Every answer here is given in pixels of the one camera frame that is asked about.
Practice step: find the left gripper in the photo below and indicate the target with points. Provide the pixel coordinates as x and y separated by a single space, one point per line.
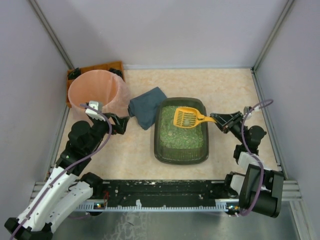
111 123

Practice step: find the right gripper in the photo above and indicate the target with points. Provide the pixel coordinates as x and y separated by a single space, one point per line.
231 121

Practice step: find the yellow litter scoop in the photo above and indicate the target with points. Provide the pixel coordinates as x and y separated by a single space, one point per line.
192 114

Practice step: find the green litter clump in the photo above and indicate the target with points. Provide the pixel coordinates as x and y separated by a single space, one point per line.
187 123

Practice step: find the bin with pink bag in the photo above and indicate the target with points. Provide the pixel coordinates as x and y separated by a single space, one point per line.
101 86

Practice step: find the dark green litter box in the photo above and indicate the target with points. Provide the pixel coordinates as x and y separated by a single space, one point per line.
180 146

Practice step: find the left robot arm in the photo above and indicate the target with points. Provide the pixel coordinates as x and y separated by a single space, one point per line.
62 193

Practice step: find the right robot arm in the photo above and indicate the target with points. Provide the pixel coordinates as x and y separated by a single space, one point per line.
260 189

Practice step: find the grey-blue cloth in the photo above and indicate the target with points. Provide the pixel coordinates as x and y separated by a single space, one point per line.
144 107

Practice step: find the orange wooden tray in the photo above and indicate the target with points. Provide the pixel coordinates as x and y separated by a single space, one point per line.
104 66

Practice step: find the black object in tray corner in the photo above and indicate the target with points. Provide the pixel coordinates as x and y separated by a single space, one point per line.
74 73

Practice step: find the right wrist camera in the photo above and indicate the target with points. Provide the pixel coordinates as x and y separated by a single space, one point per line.
248 111

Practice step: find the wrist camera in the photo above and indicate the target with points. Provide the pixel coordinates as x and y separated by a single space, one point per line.
248 111
95 111

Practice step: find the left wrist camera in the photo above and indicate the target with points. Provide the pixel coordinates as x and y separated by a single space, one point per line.
95 111

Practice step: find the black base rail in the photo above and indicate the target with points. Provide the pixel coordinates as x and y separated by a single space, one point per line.
161 196

